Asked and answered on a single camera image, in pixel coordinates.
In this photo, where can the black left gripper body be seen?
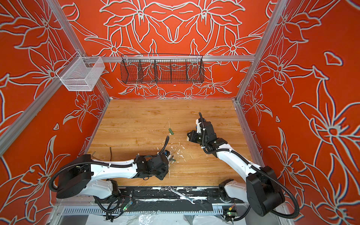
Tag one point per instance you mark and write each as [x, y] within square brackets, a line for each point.
[161, 173]

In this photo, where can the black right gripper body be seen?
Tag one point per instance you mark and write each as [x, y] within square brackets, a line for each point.
[198, 138]

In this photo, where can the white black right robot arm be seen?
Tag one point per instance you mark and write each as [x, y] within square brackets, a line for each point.
[262, 190]

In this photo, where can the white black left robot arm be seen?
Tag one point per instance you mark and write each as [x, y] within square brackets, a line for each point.
[86, 176]

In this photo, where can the silver wrench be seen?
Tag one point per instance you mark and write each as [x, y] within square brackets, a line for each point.
[192, 200]

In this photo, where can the clear plastic bin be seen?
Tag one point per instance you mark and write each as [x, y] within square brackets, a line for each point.
[81, 75]

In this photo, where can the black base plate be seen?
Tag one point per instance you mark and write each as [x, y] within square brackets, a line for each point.
[157, 194]

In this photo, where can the black wire basket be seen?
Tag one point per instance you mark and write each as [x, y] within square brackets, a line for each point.
[162, 69]

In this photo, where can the grey slotted cable duct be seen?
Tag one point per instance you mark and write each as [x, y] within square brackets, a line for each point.
[87, 210]

